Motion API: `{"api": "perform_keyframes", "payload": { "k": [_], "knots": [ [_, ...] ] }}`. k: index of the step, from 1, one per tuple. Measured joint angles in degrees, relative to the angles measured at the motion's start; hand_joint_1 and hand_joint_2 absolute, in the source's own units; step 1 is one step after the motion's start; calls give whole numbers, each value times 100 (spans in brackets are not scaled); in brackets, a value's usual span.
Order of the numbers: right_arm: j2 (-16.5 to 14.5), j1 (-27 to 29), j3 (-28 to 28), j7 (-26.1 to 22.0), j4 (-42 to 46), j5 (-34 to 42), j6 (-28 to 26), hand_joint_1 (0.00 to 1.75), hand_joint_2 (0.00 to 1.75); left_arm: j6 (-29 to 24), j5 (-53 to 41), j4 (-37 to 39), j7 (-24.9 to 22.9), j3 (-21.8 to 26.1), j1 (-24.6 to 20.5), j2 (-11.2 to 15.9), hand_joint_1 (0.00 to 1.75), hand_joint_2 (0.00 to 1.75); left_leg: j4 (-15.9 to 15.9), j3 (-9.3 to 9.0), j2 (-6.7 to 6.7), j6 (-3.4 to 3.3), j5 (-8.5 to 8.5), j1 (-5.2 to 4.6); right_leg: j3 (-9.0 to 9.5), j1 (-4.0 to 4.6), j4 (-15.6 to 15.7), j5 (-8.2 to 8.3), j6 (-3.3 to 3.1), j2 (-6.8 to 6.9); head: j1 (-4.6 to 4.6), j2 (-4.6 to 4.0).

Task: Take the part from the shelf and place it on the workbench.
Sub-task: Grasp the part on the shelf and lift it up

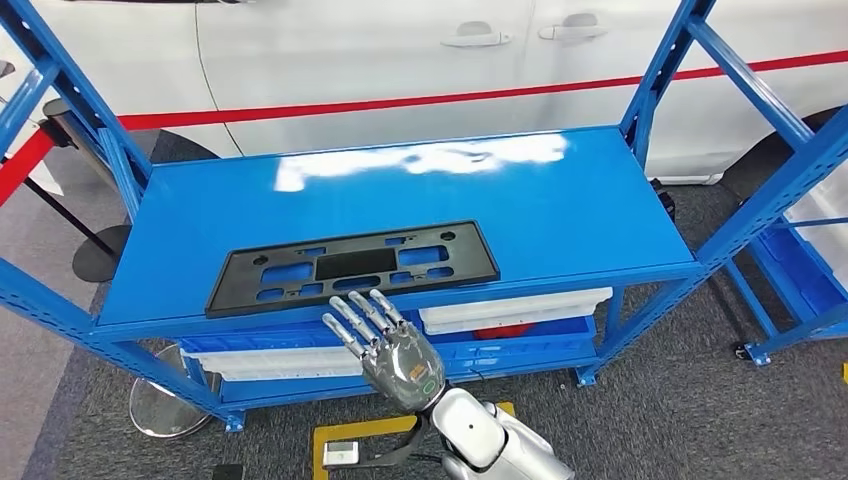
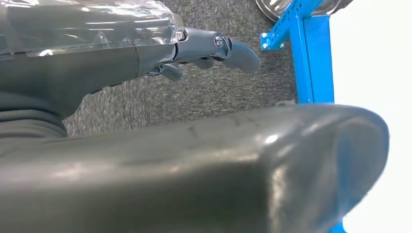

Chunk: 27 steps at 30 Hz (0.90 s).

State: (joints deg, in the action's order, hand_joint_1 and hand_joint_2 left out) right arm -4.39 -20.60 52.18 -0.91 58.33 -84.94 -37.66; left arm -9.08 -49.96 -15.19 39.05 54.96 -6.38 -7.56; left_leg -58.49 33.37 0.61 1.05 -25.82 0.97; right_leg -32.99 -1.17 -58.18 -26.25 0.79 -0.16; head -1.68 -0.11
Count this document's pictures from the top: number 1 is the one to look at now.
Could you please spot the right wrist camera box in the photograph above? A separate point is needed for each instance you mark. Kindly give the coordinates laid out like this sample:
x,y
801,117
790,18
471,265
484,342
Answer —
x,y
340,454

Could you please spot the chrome stanchion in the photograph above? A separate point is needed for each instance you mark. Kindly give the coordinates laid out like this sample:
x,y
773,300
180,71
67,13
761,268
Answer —
x,y
166,404

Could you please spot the blue plastic crate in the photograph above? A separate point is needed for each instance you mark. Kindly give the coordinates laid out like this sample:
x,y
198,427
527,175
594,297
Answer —
x,y
798,275
523,350
265,338

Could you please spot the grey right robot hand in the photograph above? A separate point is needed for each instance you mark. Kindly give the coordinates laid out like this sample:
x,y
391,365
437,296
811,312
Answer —
x,y
401,368

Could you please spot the red object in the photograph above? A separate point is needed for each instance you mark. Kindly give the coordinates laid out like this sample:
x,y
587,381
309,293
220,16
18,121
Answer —
x,y
503,331

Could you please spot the black bracket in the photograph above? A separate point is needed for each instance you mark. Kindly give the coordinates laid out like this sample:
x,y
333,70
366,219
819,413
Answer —
x,y
664,199

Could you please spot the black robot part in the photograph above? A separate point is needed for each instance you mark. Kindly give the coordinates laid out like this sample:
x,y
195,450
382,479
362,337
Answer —
x,y
227,473

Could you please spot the blue metal shelf rack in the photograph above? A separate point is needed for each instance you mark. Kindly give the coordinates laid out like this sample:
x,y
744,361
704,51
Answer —
x,y
768,318
397,199

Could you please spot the white car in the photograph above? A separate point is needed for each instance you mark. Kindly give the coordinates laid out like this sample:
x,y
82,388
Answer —
x,y
364,53

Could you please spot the black stanchion with dark base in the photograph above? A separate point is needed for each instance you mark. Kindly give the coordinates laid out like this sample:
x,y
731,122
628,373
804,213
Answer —
x,y
99,255

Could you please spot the red barrier belt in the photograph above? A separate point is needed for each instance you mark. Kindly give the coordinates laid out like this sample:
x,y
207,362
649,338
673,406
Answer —
x,y
397,102
23,166

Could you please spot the black plastic plate part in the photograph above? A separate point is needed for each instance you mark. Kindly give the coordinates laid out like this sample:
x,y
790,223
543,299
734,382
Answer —
x,y
358,264

